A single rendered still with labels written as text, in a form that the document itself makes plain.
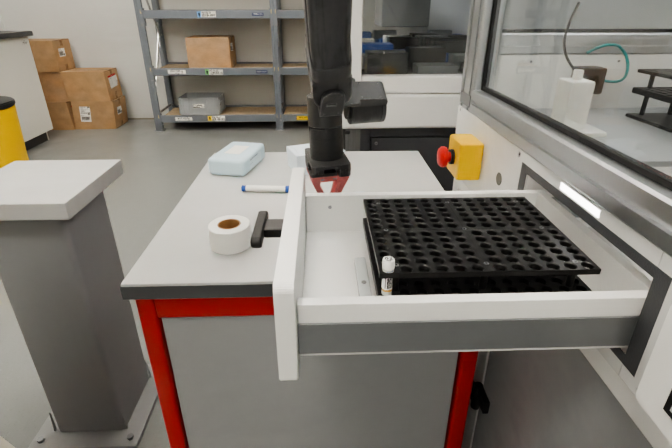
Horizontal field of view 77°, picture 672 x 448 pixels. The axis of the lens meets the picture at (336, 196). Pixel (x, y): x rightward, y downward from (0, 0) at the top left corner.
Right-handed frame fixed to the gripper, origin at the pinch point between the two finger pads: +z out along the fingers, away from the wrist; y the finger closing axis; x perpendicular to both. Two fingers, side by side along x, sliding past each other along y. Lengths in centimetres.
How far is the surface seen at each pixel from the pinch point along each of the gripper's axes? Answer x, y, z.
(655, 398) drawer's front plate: -19, -49, -2
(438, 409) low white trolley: -16.1, -17.9, 36.2
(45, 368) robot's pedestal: 74, 28, 53
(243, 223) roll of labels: 15.3, -2.8, 0.6
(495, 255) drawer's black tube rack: -12.1, -34.4, -8.7
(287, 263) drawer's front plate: 9.6, -36.1, -12.2
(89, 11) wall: 163, 425, -29
